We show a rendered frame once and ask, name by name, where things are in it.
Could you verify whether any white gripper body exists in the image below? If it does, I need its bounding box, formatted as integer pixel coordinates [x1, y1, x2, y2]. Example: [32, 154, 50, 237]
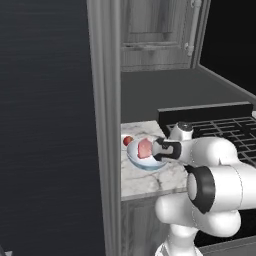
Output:
[151, 137, 165, 163]

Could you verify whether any pink steak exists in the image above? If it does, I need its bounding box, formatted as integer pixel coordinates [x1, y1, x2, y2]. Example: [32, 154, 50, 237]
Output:
[136, 138, 154, 160]

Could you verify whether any pale blue bowl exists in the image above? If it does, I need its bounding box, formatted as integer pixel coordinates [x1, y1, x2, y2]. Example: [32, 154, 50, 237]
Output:
[126, 136, 169, 172]

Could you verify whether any red apple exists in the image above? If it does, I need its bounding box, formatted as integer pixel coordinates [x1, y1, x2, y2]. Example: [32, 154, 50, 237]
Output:
[122, 135, 135, 147]

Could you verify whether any tall grey wooden panel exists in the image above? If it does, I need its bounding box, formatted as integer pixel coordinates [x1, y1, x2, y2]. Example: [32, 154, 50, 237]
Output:
[85, 0, 123, 256]

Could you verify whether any black stove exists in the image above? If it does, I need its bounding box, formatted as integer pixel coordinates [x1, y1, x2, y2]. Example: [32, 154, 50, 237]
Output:
[157, 101, 256, 256]

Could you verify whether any grey wooden base cabinet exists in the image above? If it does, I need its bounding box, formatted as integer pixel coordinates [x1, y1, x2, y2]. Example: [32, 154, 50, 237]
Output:
[120, 190, 188, 256]

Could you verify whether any dark fridge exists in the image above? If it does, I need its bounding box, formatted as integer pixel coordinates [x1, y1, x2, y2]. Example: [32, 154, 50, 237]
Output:
[0, 0, 107, 256]

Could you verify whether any grey cupboard door handle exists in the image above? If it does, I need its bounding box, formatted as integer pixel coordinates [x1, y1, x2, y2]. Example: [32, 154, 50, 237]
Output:
[184, 0, 204, 57]

